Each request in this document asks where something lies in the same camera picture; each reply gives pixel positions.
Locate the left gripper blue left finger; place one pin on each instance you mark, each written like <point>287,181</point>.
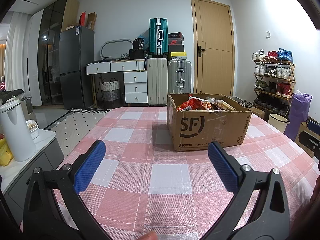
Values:
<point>87,164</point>

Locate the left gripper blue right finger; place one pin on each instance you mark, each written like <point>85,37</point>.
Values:
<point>226,166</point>

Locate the beige black snack packet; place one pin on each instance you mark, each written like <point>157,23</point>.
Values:
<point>222,105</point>

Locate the person's left hand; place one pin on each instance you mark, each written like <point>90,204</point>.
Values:
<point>149,236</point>

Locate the purple gift bag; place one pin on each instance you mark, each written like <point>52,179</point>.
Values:
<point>298,113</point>

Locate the cream waste bin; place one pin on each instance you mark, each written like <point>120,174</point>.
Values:
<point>278,121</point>

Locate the grey white side cabinet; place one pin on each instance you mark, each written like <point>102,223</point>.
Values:
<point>48,156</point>

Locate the white dotted rug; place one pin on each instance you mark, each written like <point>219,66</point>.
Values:
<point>72,127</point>

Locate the pink plaid tablecloth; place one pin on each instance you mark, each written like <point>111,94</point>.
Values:
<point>144,185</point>

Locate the SF Express cardboard box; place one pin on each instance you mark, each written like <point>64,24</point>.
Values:
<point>193,130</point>

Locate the white bowl on cabinet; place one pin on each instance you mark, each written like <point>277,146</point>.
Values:
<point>33,128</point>

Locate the yellow bag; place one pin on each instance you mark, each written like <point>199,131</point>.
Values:
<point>5,153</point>

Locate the wooden shoe rack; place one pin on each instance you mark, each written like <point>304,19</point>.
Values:
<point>274,80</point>

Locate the white kettle jug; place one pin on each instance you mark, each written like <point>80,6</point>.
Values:
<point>16,131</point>

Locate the woven laundry basket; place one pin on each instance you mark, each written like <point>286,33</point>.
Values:
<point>110,92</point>

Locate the white drawer desk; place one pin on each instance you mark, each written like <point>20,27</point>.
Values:
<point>131,74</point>

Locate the silver aluminium suitcase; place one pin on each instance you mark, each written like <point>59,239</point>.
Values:
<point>179,76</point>

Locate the dark grey refrigerator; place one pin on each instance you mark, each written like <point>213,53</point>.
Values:
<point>76,51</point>

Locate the beige hard suitcase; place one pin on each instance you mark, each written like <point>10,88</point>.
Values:
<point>157,75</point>

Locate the oval mirror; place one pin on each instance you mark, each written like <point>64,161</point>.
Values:
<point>116,49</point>

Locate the stacked shoe boxes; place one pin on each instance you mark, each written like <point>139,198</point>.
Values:
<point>176,47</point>

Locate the white curtain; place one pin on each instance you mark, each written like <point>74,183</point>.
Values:
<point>16,52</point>

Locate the wooden door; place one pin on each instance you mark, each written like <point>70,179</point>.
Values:
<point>214,47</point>

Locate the black glass cabinet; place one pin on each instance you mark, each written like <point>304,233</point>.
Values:
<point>55,19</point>

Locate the teal suitcase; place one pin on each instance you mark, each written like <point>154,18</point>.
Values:
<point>158,37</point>

